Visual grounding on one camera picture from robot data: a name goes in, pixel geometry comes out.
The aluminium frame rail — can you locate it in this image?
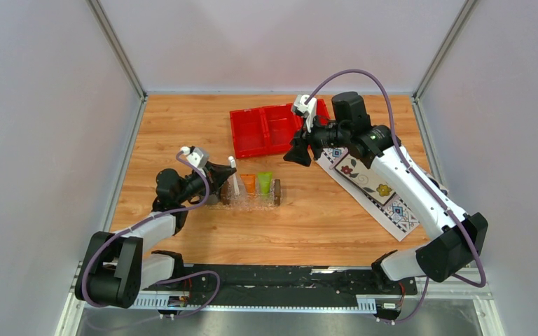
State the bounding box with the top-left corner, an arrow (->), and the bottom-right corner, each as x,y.
55,262 -> 506,336

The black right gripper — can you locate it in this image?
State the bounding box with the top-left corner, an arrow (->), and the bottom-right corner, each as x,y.
284,113 -> 350,167

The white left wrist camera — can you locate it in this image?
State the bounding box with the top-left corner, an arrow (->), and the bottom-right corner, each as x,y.
181,146 -> 209,170

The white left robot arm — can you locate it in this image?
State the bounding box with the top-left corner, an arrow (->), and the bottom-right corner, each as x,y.
74,162 -> 237,308

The floral square plate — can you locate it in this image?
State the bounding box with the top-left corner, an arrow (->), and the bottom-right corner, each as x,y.
332,154 -> 396,206

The red three-compartment bin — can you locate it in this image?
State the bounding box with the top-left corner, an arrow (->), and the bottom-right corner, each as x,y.
230,103 -> 303,159

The green toothpaste tube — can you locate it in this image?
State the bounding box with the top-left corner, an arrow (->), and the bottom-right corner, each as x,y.
256,171 -> 273,195

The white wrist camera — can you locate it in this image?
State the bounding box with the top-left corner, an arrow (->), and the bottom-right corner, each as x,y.
181,146 -> 209,170
291,94 -> 317,133

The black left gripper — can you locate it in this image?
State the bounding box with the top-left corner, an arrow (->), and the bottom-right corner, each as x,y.
176,161 -> 235,204

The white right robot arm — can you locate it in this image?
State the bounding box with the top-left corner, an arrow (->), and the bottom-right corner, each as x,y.
284,92 -> 488,293

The white toothbrush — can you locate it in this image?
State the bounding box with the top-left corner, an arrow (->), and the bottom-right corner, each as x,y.
228,155 -> 240,199

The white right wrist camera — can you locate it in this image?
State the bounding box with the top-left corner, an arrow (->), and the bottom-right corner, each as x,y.
291,94 -> 317,133

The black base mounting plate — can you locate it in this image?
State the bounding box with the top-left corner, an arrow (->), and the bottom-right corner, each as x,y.
145,264 -> 418,311

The clear textured acrylic tray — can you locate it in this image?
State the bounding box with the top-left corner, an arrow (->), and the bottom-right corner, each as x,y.
206,178 -> 282,211

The orange toothpaste tube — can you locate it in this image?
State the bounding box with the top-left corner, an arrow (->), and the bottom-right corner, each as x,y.
240,174 -> 256,195

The dark grey mug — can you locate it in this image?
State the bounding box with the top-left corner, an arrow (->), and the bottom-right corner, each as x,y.
205,190 -> 221,207

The patterned white cloth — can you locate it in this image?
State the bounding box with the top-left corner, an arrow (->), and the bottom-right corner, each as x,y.
317,148 -> 420,242

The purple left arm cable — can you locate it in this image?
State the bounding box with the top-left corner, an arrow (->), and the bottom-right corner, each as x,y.
79,150 -> 222,321

